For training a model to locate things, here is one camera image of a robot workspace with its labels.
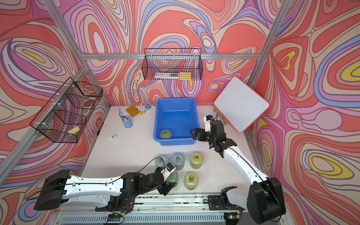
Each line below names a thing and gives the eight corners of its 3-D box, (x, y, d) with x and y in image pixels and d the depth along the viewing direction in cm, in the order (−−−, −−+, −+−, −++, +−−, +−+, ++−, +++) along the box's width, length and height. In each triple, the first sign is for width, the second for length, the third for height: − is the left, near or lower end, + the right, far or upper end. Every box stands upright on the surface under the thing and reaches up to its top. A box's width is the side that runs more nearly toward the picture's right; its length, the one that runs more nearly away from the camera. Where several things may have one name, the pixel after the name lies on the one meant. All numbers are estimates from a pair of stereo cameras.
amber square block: (126, 111, 119) (125, 109, 117) (133, 106, 122) (132, 104, 121) (132, 117, 114) (131, 115, 113) (140, 112, 118) (139, 110, 116)
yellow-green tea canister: (190, 168, 87) (190, 163, 80) (189, 158, 92) (190, 152, 85) (202, 168, 87) (204, 163, 80) (201, 158, 92) (202, 152, 85)
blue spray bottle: (121, 123, 110) (114, 110, 99) (126, 120, 112) (120, 107, 101) (128, 129, 106) (121, 117, 95) (133, 126, 109) (127, 113, 97)
